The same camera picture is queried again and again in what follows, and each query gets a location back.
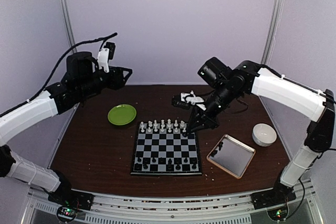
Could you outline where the front aluminium rail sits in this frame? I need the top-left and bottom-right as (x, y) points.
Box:
(18, 179), (327, 223)

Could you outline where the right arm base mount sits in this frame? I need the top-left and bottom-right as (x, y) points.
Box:
(250, 189), (297, 210)

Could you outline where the white bowl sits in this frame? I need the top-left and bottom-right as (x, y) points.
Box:
(252, 123), (277, 147)

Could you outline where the wooden metal tray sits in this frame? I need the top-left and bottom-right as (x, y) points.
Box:
(206, 134), (256, 179)

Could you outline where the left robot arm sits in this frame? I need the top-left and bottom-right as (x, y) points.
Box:
(1, 49), (132, 205)

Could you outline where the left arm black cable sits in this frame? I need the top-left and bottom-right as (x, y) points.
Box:
(0, 32), (118, 117)

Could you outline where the black king piece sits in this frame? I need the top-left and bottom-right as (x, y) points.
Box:
(167, 158), (174, 172)

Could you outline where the white rook piece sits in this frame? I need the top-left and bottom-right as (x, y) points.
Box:
(140, 122), (145, 133)

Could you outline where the right aluminium frame post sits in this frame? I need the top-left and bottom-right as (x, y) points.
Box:
(261, 0), (284, 65)

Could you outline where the aluminium frame post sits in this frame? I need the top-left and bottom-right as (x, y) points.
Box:
(261, 0), (284, 65)
(59, 0), (75, 46)

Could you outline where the left aluminium frame post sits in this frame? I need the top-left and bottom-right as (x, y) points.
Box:
(59, 0), (75, 46)

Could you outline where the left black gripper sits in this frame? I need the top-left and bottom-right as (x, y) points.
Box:
(77, 66), (132, 98)

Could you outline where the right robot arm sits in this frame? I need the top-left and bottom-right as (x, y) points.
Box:
(180, 57), (335, 204)

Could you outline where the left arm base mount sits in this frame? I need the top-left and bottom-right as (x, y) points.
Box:
(48, 190), (94, 210)

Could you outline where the green plate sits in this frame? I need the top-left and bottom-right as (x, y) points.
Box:
(107, 104), (137, 126)

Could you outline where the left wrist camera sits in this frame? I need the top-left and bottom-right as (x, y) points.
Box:
(97, 42), (116, 73)

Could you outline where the black white chess board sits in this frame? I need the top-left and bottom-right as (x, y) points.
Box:
(130, 120), (202, 176)

